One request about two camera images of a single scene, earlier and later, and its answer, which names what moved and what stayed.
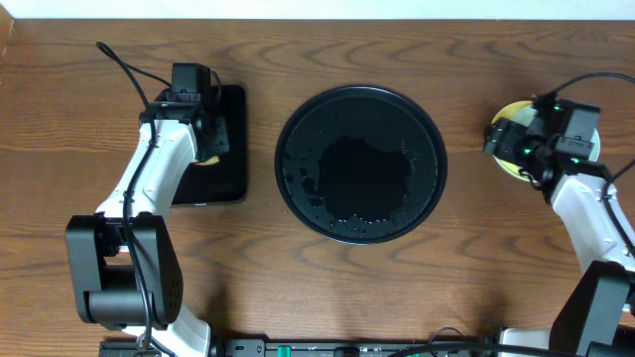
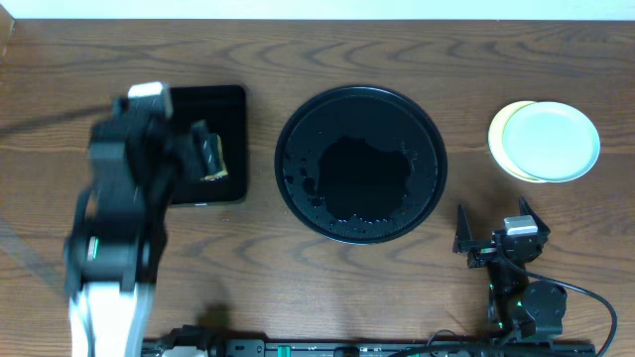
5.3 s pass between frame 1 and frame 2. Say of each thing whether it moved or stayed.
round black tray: stayed
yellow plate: stayed
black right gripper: moved
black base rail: stayed
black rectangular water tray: stayed
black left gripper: moved
